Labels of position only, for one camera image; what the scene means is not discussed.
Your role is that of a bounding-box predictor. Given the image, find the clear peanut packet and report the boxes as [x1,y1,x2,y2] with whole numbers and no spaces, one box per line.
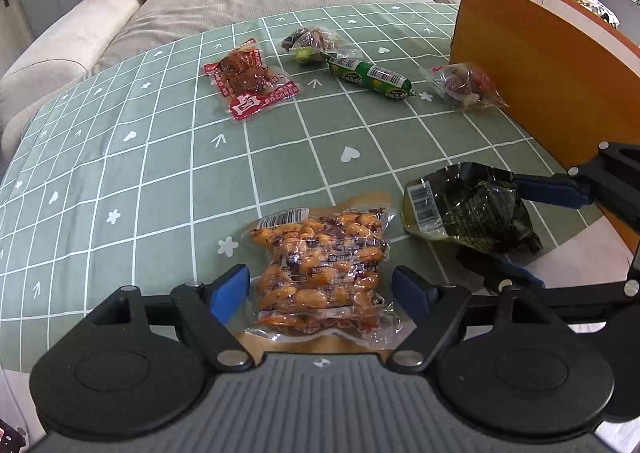
[245,206,401,350]

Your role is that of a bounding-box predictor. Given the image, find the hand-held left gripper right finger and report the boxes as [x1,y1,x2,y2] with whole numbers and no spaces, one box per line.
[386,264,551,369]

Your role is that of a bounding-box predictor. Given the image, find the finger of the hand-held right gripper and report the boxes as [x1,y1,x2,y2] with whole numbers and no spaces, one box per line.
[477,253,640,321]
[514,142,640,234]

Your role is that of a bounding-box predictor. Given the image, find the green wrapped sausage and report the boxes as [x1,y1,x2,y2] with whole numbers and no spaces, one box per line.
[326,56,416,103]

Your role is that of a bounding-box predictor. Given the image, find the green checked tablecloth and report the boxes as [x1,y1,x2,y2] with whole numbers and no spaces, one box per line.
[0,2,626,374]

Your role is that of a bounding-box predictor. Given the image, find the clear dark red snack packet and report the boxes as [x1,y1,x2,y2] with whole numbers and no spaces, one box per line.
[425,60,511,111]

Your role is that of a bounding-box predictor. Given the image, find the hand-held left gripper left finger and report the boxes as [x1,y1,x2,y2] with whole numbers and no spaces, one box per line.
[92,263,253,370]

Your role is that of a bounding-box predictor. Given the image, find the red meat snack packet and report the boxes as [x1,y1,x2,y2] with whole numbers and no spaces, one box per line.
[202,38,305,123]

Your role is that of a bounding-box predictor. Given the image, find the orange cardboard box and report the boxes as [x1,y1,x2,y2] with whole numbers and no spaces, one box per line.
[449,0,640,254]

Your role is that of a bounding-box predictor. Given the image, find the clear brown snack packet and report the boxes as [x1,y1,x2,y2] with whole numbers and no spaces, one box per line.
[280,26,351,65]

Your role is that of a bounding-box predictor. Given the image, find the dark green snack packet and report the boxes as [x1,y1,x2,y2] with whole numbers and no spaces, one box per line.
[402,162,543,254]

